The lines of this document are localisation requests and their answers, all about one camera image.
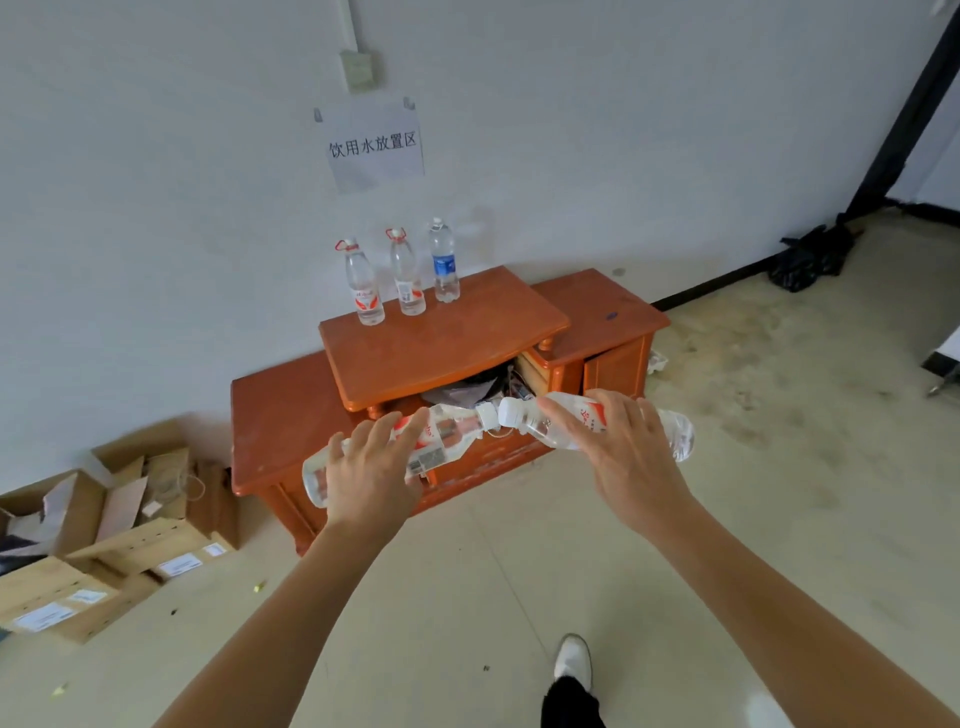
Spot red-handled medium water bottle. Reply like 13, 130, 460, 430
385, 227, 427, 317
335, 237, 386, 327

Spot white paper sign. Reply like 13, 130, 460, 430
318, 101, 426, 195

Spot white board with metal frame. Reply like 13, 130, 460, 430
920, 326, 960, 399

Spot orange wooden cabinet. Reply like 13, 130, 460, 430
230, 265, 671, 556

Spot person's white shoe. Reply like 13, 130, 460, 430
553, 633, 594, 693

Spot person's left forearm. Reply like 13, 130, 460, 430
153, 517, 410, 728

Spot person's right forearm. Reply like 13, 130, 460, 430
656, 498, 960, 728

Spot person's black trousers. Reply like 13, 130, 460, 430
541, 676, 607, 728

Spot black plastic bag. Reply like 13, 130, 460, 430
767, 222, 858, 294

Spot white charger cable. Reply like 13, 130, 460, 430
161, 468, 208, 504

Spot pile of white papers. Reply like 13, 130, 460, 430
419, 363, 538, 410

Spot person's right hand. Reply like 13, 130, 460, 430
534, 387, 706, 545

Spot blue-label Aquafina bottle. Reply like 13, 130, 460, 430
428, 217, 462, 304

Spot white wall switch plate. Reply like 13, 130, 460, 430
338, 48, 379, 95

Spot black door frame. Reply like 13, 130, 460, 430
845, 7, 960, 219

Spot open cardboard box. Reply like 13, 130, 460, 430
89, 431, 241, 553
0, 470, 106, 560

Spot person's left hand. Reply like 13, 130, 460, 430
323, 408, 430, 538

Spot small white-capped water bottle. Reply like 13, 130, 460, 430
302, 402, 502, 510
497, 391, 697, 463

